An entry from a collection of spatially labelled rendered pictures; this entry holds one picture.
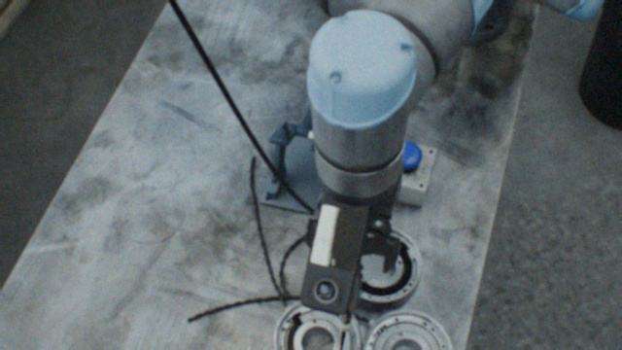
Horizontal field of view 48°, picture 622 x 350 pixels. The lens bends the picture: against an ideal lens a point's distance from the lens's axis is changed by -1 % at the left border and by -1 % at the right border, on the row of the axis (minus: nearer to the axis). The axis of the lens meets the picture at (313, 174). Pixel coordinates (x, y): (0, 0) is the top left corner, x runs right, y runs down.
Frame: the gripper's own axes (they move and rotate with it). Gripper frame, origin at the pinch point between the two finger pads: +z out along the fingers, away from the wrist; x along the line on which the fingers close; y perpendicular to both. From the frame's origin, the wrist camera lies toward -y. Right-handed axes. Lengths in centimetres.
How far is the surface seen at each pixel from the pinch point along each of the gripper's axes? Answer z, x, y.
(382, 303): 9.8, -3.6, 1.4
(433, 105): 13.2, -4.3, 35.1
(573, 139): 93, -42, 93
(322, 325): 10.4, 2.9, -2.9
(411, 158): 5.9, -3.2, 20.3
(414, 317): 10.4, -7.8, 0.9
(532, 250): 93, -34, 57
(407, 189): 9.2, -3.5, 17.7
